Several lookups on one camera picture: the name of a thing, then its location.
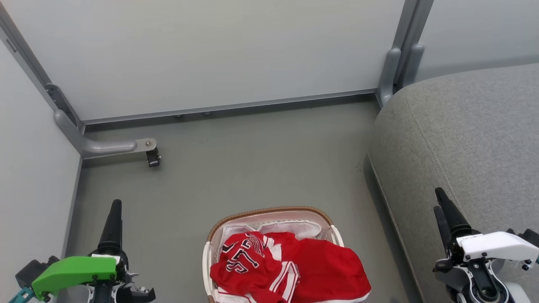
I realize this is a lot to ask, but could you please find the grey fabric sofa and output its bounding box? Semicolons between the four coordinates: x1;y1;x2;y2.
368;63;539;303

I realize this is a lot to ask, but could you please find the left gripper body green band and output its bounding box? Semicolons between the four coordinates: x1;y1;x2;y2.
32;247;156;303

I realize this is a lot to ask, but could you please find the white fabric basket liner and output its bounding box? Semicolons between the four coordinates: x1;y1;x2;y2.
218;220;326;244

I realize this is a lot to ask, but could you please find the teal cable connector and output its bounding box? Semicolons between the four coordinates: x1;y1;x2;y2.
8;287;35;303

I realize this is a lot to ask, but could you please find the white laundry basket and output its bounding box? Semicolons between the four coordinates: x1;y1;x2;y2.
202;206;346;303

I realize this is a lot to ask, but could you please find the grey aluminium partition post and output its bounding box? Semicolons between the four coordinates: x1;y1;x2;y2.
391;0;435;87
0;3;85;128

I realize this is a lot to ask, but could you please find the grey aluminium partition rail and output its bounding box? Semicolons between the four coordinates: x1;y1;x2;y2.
82;88;378;125

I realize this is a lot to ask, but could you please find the red jersey with white stripes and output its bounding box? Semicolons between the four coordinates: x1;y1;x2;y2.
209;231;372;303

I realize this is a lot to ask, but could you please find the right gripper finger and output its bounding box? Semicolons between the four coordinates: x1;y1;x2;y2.
435;187;471;237
433;205;454;255

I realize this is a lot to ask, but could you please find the grey rounded partition foot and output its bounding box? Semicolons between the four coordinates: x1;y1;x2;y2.
377;47;402;106
400;43;425;88

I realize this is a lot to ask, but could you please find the grey partition foot with caster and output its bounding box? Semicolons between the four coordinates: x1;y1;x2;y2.
53;109;157;159

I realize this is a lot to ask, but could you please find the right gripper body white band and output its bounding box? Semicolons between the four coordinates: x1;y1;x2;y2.
433;224;539;283

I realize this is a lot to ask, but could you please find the dark grey metal bracket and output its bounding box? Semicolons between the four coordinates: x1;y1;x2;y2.
45;83;81;128

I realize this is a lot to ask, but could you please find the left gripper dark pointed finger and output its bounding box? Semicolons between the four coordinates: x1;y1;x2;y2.
97;199;128;254

